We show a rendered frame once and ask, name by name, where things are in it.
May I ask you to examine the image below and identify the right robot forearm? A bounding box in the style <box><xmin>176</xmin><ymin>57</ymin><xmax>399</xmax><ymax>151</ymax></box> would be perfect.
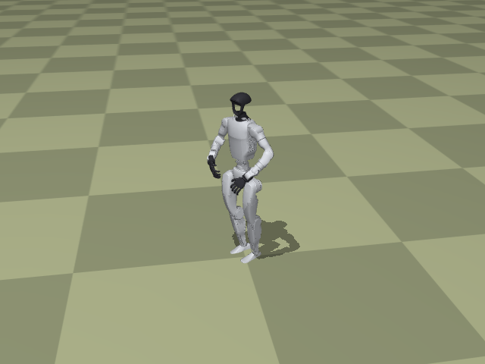
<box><xmin>207</xmin><ymin>136</ymin><xmax>221</xmax><ymax>161</ymax></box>

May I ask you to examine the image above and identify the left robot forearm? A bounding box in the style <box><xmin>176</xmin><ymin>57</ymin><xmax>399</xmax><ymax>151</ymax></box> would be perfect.
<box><xmin>244</xmin><ymin>151</ymin><xmax>272</xmax><ymax>180</ymax></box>

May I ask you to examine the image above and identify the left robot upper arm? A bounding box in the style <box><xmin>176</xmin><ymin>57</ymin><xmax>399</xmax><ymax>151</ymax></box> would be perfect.
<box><xmin>248</xmin><ymin>124</ymin><xmax>274</xmax><ymax>159</ymax></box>

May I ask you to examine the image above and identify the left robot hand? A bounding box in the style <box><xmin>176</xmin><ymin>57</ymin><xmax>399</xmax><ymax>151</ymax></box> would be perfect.
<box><xmin>230</xmin><ymin>174</ymin><xmax>253</xmax><ymax>195</ymax></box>

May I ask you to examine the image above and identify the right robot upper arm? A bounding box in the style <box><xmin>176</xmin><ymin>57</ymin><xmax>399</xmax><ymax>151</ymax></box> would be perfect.
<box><xmin>215</xmin><ymin>117</ymin><xmax>231</xmax><ymax>146</ymax></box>

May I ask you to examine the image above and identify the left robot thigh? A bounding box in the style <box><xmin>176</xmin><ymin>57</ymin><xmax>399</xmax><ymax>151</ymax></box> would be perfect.
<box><xmin>242</xmin><ymin>178</ymin><xmax>262</xmax><ymax>226</ymax></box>

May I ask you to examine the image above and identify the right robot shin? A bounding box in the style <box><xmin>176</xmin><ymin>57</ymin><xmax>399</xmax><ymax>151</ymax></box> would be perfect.
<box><xmin>230</xmin><ymin>214</ymin><xmax>246</xmax><ymax>247</ymax></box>

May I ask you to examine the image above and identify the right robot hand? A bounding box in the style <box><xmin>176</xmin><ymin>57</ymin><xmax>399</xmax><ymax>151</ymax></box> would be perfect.
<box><xmin>208</xmin><ymin>155</ymin><xmax>221</xmax><ymax>179</ymax></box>

